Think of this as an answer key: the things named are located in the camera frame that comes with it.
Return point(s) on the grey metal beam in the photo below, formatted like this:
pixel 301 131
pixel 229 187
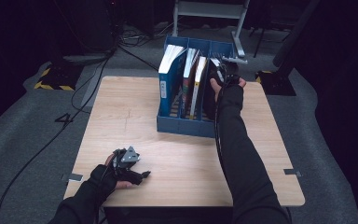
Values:
pixel 91 90

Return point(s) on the yellow book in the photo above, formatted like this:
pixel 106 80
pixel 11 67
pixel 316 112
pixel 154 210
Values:
pixel 195 90

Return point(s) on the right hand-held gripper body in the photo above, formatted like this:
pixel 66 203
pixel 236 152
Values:
pixel 230 70

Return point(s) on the colourful illustrated book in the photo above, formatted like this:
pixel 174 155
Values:
pixel 188 87

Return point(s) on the black yellow striped stand base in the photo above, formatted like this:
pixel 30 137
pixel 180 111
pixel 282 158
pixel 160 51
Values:
pixel 59 77

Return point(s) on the white metal stand frame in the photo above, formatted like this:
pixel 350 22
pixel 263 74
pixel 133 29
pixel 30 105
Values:
pixel 211 9

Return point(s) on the person's left hand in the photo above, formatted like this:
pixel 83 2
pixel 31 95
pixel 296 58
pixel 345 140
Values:
pixel 104 182

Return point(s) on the black slanted pole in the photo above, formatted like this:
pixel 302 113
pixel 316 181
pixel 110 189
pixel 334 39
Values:
pixel 295 34

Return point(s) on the person's right hand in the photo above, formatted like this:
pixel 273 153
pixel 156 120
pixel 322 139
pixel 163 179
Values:
pixel 231 96

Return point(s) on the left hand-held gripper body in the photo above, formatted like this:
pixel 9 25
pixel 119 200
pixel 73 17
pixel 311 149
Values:
pixel 130 155

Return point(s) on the grey tape tab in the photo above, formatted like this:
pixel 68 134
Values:
pixel 292 172
pixel 73 178

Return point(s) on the blue plastic file rack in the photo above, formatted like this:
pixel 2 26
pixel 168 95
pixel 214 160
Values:
pixel 183 127

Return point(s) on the black hardcover book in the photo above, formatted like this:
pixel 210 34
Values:
pixel 209 102

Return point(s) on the thick blue book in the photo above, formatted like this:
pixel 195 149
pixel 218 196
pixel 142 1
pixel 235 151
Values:
pixel 169 84

